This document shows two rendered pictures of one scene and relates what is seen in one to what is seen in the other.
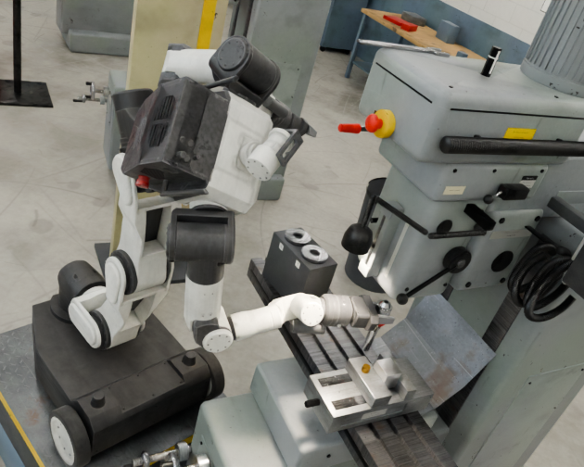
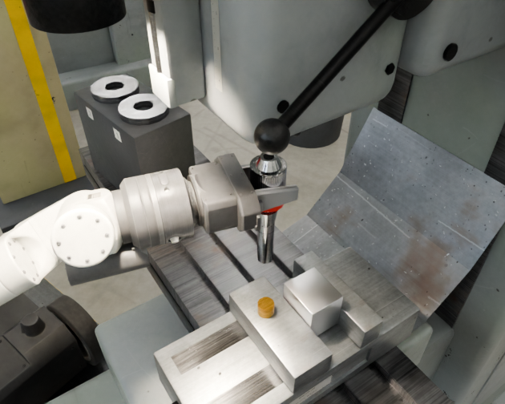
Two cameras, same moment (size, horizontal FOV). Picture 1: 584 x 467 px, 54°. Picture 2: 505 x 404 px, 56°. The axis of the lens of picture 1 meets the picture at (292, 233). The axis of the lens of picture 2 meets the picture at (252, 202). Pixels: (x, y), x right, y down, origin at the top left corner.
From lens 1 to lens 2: 108 cm
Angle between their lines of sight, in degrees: 10
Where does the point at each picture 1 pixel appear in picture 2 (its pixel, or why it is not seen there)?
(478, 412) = (504, 302)
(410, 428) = (389, 393)
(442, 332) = (406, 179)
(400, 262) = (236, 26)
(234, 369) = not seen: hidden behind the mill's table
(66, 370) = not seen: outside the picture
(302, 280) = (134, 160)
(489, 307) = (490, 107)
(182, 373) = (22, 353)
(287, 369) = (151, 321)
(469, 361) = (470, 221)
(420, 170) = not seen: outside the picture
